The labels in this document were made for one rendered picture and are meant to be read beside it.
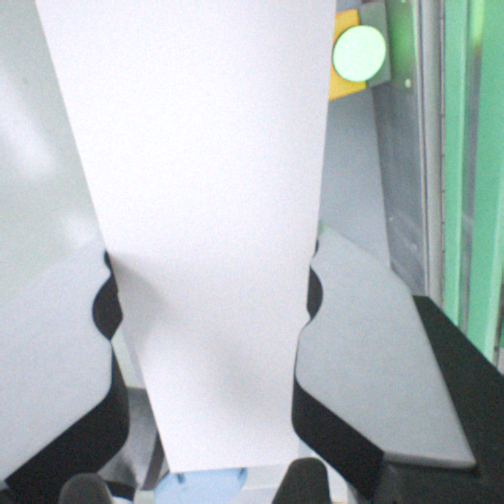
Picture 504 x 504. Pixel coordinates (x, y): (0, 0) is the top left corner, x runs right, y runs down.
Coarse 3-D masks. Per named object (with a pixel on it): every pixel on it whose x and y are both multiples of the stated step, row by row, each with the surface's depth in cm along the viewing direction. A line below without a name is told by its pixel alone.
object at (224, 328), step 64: (64, 0) 7; (128, 0) 7; (192, 0) 7; (256, 0) 7; (320, 0) 7; (64, 64) 8; (128, 64) 8; (192, 64) 8; (256, 64) 8; (320, 64) 8; (128, 128) 8; (192, 128) 8; (256, 128) 9; (320, 128) 9; (128, 192) 9; (192, 192) 9; (256, 192) 9; (128, 256) 10; (192, 256) 10; (256, 256) 10; (128, 320) 11; (192, 320) 12; (256, 320) 12; (192, 384) 13; (256, 384) 14; (192, 448) 16; (256, 448) 16
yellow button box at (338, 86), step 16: (384, 0) 31; (336, 16) 32; (352, 16) 32; (368, 16) 32; (384, 16) 32; (336, 32) 32; (384, 32) 32; (384, 64) 34; (336, 80) 34; (368, 80) 35; (384, 80) 35; (336, 96) 35
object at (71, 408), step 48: (96, 240) 11; (48, 288) 9; (96, 288) 9; (0, 336) 7; (48, 336) 7; (96, 336) 7; (0, 384) 6; (48, 384) 6; (96, 384) 6; (0, 432) 5; (48, 432) 5; (96, 432) 6; (0, 480) 5; (48, 480) 5
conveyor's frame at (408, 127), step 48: (432, 0) 27; (432, 48) 28; (384, 96) 38; (432, 96) 30; (384, 144) 42; (432, 144) 33; (384, 192) 48; (432, 192) 35; (432, 240) 38; (432, 288) 42
